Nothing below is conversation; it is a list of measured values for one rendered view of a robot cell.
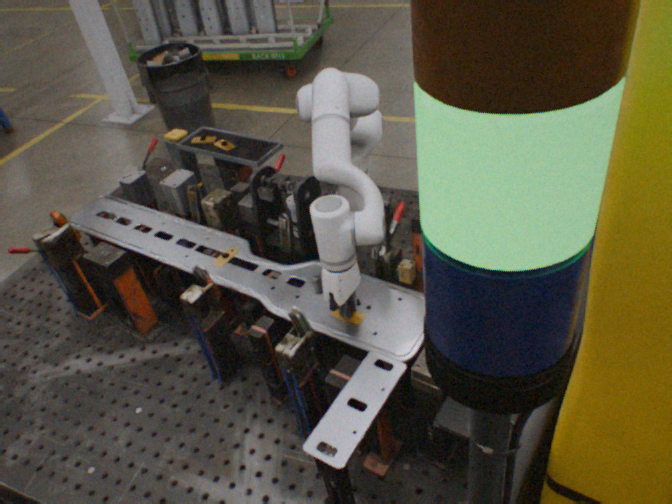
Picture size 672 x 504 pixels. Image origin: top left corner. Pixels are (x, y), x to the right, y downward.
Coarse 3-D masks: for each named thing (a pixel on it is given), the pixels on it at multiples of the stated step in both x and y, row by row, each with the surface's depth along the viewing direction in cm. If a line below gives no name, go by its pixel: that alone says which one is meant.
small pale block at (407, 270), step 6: (402, 264) 143; (408, 264) 143; (414, 264) 143; (402, 270) 143; (408, 270) 141; (414, 270) 144; (402, 276) 144; (408, 276) 143; (414, 276) 145; (402, 282) 146; (408, 282) 144; (414, 282) 147; (414, 288) 148
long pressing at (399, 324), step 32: (96, 224) 190; (160, 224) 185; (192, 224) 181; (160, 256) 171; (192, 256) 169; (256, 256) 164; (256, 288) 153; (288, 288) 151; (384, 288) 146; (288, 320) 144; (320, 320) 141; (384, 320) 138; (416, 320) 136; (384, 352) 130; (416, 352) 129
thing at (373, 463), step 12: (384, 408) 129; (384, 420) 131; (372, 432) 134; (384, 432) 133; (372, 444) 138; (384, 444) 135; (396, 444) 144; (372, 456) 141; (384, 456) 138; (372, 468) 139; (384, 468) 139
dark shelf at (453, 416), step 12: (600, 204) 156; (444, 408) 113; (456, 408) 112; (468, 408) 112; (444, 420) 111; (456, 420) 110; (468, 420) 110; (444, 432) 110; (456, 432) 108; (468, 444) 108
